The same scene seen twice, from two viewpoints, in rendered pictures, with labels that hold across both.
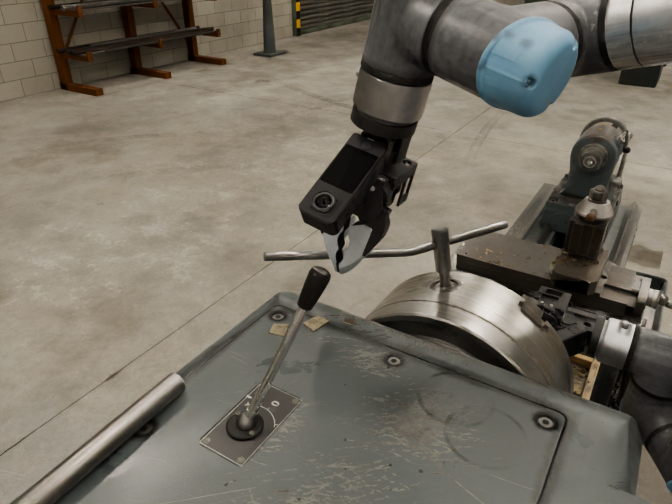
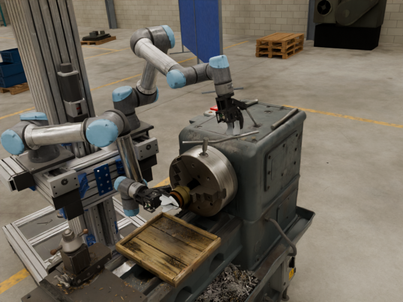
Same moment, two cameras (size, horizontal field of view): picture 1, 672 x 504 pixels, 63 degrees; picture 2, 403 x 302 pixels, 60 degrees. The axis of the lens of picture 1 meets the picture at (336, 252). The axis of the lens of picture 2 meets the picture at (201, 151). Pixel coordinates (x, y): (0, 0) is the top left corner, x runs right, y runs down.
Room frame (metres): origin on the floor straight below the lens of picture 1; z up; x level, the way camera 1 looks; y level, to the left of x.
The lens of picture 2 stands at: (1.99, 0.03, 1.93)
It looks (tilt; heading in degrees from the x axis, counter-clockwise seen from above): 27 degrees down; 188
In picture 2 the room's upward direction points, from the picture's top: 4 degrees counter-clockwise
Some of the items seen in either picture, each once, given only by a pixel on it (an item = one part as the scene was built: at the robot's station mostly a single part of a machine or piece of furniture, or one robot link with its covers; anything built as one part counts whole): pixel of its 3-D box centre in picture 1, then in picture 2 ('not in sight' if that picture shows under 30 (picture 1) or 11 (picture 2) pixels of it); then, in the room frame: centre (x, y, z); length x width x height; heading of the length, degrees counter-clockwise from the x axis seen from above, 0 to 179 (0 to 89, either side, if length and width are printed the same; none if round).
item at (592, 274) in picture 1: (579, 265); (84, 266); (1.08, -0.56, 0.99); 0.20 x 0.10 x 0.05; 148
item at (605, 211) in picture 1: (595, 206); (69, 241); (1.10, -0.58, 1.13); 0.08 x 0.08 x 0.03
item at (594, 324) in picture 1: (563, 323); (149, 197); (0.75, -0.39, 1.08); 0.12 x 0.09 x 0.08; 58
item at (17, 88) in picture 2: not in sight; (22, 67); (-5.09, -4.78, 0.39); 1.20 x 0.80 x 0.79; 156
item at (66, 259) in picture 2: (586, 232); (76, 255); (1.10, -0.57, 1.07); 0.07 x 0.07 x 0.10; 58
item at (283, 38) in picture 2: not in sight; (280, 45); (-7.59, 0.92, 0.22); 1.25 x 0.86 x 0.44; 151
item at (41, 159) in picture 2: not in sight; (42, 147); (0.51, -0.98, 1.21); 0.15 x 0.15 x 0.10
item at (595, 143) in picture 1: (591, 171); not in sight; (1.64, -0.81, 1.01); 0.30 x 0.20 x 0.29; 148
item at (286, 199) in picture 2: not in sight; (243, 240); (0.26, 0.02, 0.43); 0.60 x 0.48 x 0.86; 148
